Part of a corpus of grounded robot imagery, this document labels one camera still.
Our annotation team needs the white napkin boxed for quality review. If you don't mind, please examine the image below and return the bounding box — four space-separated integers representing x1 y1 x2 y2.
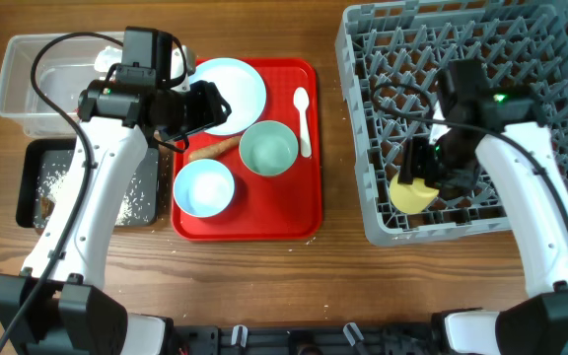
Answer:
94 46 122 73

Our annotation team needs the dark brown food scrap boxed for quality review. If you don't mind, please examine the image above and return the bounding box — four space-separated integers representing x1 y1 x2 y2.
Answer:
39 196 55 220

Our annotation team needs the white plastic spoon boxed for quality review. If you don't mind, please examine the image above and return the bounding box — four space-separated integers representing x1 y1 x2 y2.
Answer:
293 87 312 158

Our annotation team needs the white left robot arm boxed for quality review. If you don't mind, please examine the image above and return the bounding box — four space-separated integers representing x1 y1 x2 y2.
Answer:
0 27 232 354

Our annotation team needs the green bowl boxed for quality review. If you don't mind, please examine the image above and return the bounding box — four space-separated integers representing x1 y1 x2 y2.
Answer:
239 120 299 178

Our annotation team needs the red serving tray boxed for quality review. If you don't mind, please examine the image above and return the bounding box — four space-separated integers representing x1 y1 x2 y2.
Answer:
170 58 322 242

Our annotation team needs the large light blue plate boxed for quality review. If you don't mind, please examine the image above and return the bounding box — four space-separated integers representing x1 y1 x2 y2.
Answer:
190 58 266 136

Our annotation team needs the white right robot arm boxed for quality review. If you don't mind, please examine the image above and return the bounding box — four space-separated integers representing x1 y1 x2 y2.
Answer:
390 60 568 354

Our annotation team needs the small light blue bowl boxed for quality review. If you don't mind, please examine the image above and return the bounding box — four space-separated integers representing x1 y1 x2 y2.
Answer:
173 159 236 218

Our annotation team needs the yellow plastic cup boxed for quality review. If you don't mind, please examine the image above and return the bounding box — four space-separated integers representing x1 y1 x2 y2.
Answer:
389 176 439 214

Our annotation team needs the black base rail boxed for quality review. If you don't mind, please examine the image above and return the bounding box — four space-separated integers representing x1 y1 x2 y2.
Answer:
174 322 440 355

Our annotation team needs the black waste tray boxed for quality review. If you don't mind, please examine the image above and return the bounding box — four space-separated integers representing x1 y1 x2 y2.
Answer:
15 137 161 231

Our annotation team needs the grey dishwasher rack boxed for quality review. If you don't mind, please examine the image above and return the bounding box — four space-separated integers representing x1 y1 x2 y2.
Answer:
335 0 568 247

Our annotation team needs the cooked white rice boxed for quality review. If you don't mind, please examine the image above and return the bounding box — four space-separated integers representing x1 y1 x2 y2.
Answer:
30 148 160 229

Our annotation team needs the clear plastic waste bin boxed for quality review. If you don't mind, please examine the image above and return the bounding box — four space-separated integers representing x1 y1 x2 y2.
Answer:
0 31 178 138

